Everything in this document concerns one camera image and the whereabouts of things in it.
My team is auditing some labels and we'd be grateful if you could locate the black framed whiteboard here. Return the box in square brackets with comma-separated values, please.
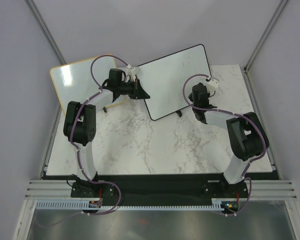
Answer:
[137, 44, 211, 121]

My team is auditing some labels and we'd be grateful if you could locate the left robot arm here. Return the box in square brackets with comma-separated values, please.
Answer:
[63, 65, 150, 198]

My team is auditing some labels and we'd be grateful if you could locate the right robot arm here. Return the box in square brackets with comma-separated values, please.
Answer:
[188, 83, 269, 198]

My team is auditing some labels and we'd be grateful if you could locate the wood framed whiteboard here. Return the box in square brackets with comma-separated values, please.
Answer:
[50, 56, 117, 114]

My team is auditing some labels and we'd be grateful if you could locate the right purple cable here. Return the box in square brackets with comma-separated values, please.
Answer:
[182, 73, 270, 218]

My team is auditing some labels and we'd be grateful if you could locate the purple cable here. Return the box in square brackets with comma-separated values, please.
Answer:
[34, 54, 132, 229]
[182, 73, 270, 218]

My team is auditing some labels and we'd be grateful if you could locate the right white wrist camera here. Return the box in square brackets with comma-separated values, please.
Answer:
[204, 76, 220, 94]

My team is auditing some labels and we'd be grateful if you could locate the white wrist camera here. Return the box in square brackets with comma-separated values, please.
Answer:
[204, 76, 220, 94]
[126, 64, 140, 79]

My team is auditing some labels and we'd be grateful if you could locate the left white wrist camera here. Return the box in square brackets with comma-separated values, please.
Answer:
[126, 64, 140, 79]

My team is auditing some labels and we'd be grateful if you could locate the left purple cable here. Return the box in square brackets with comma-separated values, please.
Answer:
[34, 54, 132, 229]

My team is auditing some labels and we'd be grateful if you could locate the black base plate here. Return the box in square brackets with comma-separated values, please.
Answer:
[70, 173, 249, 207]

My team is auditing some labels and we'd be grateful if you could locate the white slotted cable duct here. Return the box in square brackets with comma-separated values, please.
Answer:
[35, 199, 224, 211]

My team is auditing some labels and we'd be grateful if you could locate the aluminium front rail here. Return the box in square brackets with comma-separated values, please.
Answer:
[25, 176, 297, 200]

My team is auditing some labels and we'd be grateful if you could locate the right aluminium frame post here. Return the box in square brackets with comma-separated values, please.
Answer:
[242, 0, 290, 75]

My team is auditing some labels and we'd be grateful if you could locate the aluminium frame post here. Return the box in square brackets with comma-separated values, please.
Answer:
[242, 0, 290, 75]
[24, 0, 66, 65]

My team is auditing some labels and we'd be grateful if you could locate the left aluminium frame post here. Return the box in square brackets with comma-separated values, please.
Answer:
[24, 0, 66, 65]

